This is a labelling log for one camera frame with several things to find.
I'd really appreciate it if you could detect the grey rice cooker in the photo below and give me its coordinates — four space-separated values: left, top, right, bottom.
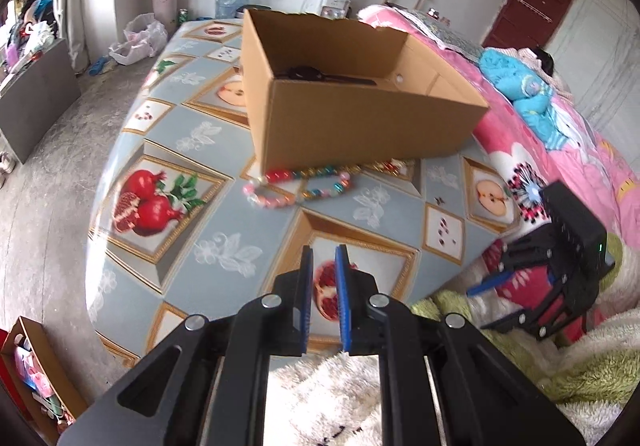
235 3 273 19

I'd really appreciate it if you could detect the dark red door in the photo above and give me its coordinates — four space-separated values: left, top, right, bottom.
482 0 578 52

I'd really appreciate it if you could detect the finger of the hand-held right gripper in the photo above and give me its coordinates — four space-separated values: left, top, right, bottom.
479 293 576 342
466 225 568 298

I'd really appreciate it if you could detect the brown cardboard box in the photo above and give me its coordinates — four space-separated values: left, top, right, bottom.
240 8 491 174

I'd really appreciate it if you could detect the pink floral blanket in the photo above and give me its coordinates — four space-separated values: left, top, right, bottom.
357 5 640 322

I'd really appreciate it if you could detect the white plastic bag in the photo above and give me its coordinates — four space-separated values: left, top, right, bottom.
110 13 168 66

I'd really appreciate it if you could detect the dark cloth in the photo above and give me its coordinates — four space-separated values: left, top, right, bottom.
530 46 556 77

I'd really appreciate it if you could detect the cardboard box of clutter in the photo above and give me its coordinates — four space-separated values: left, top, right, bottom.
0 316 88 444

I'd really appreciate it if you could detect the large multicolour bead bracelet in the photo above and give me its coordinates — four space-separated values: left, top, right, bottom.
264 164 362 203

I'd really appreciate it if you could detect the white door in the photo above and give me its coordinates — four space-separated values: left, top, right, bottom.
542 0 636 97

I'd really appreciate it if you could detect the black wristwatch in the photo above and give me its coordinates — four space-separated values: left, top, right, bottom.
287 65 378 88

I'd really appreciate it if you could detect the white fluffy robe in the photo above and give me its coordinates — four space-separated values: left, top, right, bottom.
272 291 640 446

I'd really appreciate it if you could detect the green fluffy cloth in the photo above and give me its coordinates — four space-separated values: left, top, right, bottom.
410 236 640 402

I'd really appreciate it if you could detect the blue folded blanket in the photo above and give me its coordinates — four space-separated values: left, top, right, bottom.
479 48 583 152

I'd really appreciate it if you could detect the grey patterned pillow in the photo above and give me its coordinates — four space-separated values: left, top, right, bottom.
400 8 483 62

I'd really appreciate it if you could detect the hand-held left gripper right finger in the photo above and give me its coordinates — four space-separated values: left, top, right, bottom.
334 245 587 446

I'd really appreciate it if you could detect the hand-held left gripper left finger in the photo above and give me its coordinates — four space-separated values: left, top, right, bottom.
56 245 315 446

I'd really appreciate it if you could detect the small pink orange bead bracelet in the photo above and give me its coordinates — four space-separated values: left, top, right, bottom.
242 178 301 210

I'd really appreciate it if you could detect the grey cabinet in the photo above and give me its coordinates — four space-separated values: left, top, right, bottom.
0 38 82 164

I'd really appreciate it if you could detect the pile of clothes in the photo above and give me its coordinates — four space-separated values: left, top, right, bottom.
0 0 61 77

